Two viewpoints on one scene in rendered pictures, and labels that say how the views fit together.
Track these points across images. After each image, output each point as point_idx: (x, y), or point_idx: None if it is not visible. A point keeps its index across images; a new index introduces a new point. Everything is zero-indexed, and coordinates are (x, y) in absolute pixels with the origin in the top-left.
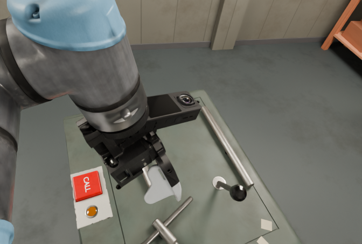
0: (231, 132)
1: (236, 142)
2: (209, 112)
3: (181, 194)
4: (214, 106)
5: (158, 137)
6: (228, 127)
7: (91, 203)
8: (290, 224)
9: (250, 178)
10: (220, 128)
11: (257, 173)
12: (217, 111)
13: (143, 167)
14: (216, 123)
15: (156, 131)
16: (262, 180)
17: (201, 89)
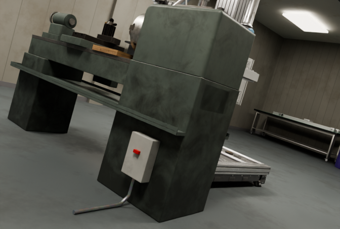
0: (192, 7)
1: (187, 6)
2: (208, 6)
3: None
4: (208, 8)
5: None
6: (195, 7)
7: None
8: (157, 4)
9: (177, 4)
10: (199, 6)
11: (173, 6)
12: (205, 8)
13: None
14: (202, 6)
15: None
16: (171, 5)
17: (221, 10)
